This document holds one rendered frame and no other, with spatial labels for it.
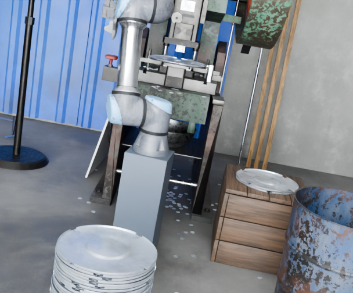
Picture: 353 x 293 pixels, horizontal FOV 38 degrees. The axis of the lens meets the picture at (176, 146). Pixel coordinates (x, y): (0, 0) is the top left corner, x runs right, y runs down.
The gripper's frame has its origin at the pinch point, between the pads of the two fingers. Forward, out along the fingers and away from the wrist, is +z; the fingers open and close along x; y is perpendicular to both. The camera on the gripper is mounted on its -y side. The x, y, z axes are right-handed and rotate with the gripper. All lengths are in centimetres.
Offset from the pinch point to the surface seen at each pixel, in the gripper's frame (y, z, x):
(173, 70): -31.8, 11.3, -5.1
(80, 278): -21, 53, 138
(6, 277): 13, 85, 92
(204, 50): -46, 2, -40
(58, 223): 7, 85, 41
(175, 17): -27.8, -14.3, -12.6
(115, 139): -9, 50, 7
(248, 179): -75, 49, 36
